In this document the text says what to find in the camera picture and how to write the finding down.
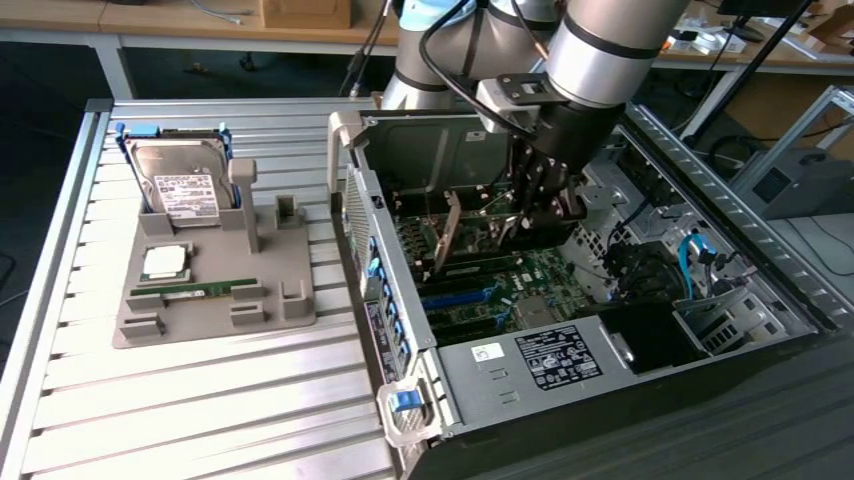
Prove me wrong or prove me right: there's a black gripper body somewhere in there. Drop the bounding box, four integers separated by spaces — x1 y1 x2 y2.
524 98 627 174

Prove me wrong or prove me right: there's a black graphics card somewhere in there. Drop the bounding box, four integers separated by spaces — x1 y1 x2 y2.
431 188 583 275

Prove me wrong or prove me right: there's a silver disk bay cage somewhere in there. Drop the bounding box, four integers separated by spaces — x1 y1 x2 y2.
572 124 708 251

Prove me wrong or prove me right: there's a black RAM stick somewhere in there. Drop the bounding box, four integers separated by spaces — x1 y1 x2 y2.
439 249 526 281

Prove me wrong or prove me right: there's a green motherboard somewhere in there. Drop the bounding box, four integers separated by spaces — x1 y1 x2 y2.
391 197 606 347

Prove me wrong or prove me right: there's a grey chipset heatsink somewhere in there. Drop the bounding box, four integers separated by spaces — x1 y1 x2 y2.
516 297 562 326

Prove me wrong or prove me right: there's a blue expansion slot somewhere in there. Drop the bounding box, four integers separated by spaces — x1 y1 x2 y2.
420 287 499 311

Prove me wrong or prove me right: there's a small white box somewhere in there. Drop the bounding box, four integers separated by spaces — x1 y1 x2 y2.
670 28 747 56

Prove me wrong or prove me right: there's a black stand pole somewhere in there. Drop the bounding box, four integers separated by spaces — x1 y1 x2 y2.
678 0 819 149

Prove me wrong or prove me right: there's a black expansion slot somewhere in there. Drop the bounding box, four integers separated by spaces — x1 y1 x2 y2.
425 312 502 344

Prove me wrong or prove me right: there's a black monitor stand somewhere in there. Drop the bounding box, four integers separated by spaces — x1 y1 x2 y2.
716 0 766 41

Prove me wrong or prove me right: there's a grey computer tower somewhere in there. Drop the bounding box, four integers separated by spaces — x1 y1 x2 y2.
730 147 854 221

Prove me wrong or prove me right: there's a silver disk bay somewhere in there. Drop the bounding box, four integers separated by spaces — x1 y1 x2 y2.
670 287 819 356

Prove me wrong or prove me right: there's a grey power supply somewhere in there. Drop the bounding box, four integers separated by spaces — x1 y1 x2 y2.
436 309 642 426

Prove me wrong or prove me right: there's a brown cardboard piece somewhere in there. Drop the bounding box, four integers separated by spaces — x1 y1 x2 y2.
803 4 854 51

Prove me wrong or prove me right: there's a brown cardboard box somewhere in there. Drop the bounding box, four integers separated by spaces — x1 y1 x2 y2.
257 0 353 30

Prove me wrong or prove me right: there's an open black PC case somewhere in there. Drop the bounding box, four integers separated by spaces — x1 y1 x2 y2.
325 97 854 480

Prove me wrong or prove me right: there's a silver hard disk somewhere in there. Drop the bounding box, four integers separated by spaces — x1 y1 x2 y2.
127 139 228 229

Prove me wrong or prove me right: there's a green RAM stick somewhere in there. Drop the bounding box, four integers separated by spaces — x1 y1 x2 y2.
129 278 260 301

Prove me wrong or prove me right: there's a grey parts rack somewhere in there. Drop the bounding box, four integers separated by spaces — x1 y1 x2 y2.
111 159 319 350

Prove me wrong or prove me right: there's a silver CPU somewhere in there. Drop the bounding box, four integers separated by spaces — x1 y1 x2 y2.
141 244 196 284

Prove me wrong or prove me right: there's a blue disk caddy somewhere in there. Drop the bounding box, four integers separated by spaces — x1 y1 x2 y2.
112 121 235 211

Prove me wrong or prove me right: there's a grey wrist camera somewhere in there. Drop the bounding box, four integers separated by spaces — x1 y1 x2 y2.
474 73 568 134

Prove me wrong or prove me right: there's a black wire bundle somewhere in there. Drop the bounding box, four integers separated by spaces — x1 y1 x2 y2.
603 242 688 306

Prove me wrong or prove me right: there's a blue wire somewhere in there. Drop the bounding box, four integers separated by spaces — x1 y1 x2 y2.
676 233 719 301

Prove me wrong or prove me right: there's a black camera cable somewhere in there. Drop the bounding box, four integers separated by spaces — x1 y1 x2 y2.
339 0 536 142

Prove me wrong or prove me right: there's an aluminium profile frame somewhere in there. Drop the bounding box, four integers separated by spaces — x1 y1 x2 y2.
766 84 854 156

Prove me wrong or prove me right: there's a wooden desk white frame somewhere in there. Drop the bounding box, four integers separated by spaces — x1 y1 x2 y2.
650 0 854 146
0 0 401 99

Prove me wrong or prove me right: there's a light grey cable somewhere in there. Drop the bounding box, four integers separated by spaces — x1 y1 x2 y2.
189 0 259 24

